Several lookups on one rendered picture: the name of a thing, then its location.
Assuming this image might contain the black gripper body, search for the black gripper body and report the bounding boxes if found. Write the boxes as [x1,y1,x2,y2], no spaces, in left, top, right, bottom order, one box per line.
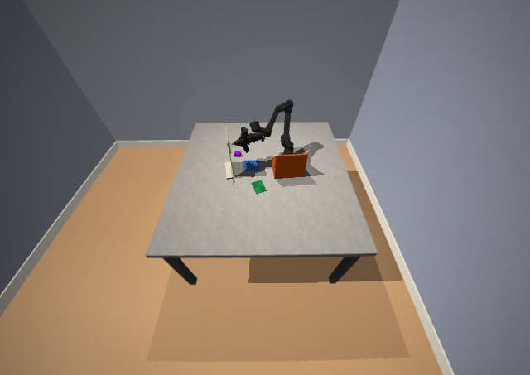
[241,127,257,153]

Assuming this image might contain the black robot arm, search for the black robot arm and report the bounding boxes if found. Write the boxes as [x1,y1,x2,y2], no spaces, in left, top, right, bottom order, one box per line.
[249,99,294,155]

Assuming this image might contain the green flat square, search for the green flat square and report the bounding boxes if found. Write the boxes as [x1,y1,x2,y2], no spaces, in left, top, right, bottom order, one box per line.
[252,180,266,194]

